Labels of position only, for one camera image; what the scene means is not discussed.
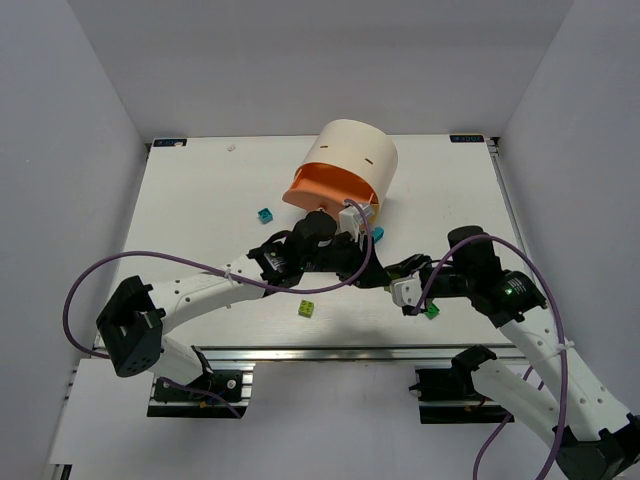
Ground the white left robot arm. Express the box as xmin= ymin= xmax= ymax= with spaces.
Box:
xmin=97 ymin=211 xmax=391 ymax=386

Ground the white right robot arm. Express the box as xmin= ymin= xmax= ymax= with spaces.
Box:
xmin=385 ymin=226 xmax=639 ymax=479

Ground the dark green long lego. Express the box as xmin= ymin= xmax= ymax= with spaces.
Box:
xmin=424 ymin=303 xmax=440 ymax=320

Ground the long teal lego brick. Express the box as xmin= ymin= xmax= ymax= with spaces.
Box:
xmin=372 ymin=226 xmax=384 ymax=244

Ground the small teal square lego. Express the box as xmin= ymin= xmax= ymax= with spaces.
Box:
xmin=257 ymin=208 xmax=273 ymax=224

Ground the yellow drawer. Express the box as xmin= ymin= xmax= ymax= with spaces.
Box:
xmin=365 ymin=202 xmax=379 ymax=221

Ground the lime square lego front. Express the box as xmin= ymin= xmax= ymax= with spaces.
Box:
xmin=298 ymin=300 xmax=315 ymax=318

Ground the cream cylindrical drawer container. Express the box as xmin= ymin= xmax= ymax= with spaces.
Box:
xmin=298 ymin=119 xmax=398 ymax=210

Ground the right blue corner label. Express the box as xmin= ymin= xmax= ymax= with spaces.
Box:
xmin=449 ymin=134 xmax=485 ymax=144

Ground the blue corner label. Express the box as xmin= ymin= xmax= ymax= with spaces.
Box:
xmin=152 ymin=138 xmax=187 ymax=148
xmin=449 ymin=134 xmax=485 ymax=144

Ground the left blue corner label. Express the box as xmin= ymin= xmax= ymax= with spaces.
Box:
xmin=152 ymin=138 xmax=187 ymax=148

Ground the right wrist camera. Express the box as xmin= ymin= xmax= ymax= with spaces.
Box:
xmin=389 ymin=272 xmax=423 ymax=308

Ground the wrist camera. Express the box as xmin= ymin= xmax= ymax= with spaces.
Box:
xmin=338 ymin=203 xmax=376 ymax=245
xmin=389 ymin=272 xmax=423 ymax=308

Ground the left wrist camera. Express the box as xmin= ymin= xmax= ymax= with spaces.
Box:
xmin=338 ymin=203 xmax=376 ymax=245

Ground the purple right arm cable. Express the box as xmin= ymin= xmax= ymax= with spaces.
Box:
xmin=412 ymin=234 xmax=569 ymax=480

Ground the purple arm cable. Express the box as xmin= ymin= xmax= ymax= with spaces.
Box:
xmin=412 ymin=234 xmax=569 ymax=480
xmin=64 ymin=198 xmax=376 ymax=419

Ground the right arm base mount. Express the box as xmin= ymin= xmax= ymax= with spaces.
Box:
xmin=409 ymin=345 xmax=513 ymax=425

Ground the aluminium front rail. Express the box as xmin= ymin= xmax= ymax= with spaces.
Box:
xmin=92 ymin=344 xmax=521 ymax=364

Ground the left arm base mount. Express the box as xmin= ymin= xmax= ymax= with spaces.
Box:
xmin=147 ymin=362 xmax=253 ymax=420

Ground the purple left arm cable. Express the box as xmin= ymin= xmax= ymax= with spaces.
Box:
xmin=64 ymin=198 xmax=376 ymax=419

